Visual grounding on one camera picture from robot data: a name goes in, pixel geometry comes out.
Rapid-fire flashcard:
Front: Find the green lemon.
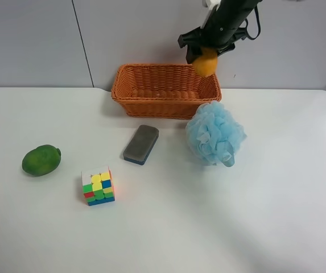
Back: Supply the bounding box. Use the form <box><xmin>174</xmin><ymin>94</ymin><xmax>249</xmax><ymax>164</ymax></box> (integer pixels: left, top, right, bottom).
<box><xmin>22</xmin><ymin>144</ymin><xmax>61</xmax><ymax>176</ymax></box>

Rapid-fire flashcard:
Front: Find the orange mango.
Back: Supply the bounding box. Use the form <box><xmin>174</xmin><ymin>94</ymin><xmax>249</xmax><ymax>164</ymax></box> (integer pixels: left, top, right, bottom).
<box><xmin>192</xmin><ymin>48</ymin><xmax>218</xmax><ymax>77</ymax></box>

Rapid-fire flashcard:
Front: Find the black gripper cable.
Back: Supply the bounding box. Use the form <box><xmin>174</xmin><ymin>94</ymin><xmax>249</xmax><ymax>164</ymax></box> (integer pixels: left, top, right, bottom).
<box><xmin>237</xmin><ymin>5</ymin><xmax>262</xmax><ymax>41</ymax></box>

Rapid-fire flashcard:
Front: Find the light blue bath pouf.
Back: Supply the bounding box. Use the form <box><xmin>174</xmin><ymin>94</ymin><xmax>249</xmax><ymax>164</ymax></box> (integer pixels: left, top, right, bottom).
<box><xmin>185</xmin><ymin>101</ymin><xmax>246</xmax><ymax>167</ymax></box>

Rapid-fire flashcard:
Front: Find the grey blue board eraser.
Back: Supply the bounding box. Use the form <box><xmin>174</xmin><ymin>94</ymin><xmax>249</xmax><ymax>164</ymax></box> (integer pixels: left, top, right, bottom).
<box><xmin>122</xmin><ymin>125</ymin><xmax>159</xmax><ymax>166</ymax></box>

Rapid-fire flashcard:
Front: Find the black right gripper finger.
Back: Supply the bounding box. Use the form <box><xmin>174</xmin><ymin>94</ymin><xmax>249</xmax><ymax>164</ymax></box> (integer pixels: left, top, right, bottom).
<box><xmin>186</xmin><ymin>45</ymin><xmax>203</xmax><ymax>64</ymax></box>
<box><xmin>217</xmin><ymin>45</ymin><xmax>235</xmax><ymax>57</ymax></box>

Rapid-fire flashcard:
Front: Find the orange woven basket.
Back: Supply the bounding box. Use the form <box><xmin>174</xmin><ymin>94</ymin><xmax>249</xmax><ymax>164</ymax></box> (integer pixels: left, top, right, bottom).
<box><xmin>112</xmin><ymin>64</ymin><xmax>222</xmax><ymax>120</ymax></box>

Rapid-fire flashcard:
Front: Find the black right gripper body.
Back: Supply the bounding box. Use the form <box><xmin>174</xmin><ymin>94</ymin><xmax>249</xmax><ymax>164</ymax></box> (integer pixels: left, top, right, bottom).
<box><xmin>178</xmin><ymin>0</ymin><xmax>261</xmax><ymax>52</ymax></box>

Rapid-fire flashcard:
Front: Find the multicoloured puzzle cube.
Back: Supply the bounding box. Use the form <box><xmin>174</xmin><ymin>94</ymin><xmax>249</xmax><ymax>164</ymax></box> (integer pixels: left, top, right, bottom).
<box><xmin>81</xmin><ymin>166</ymin><xmax>115</xmax><ymax>206</ymax></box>

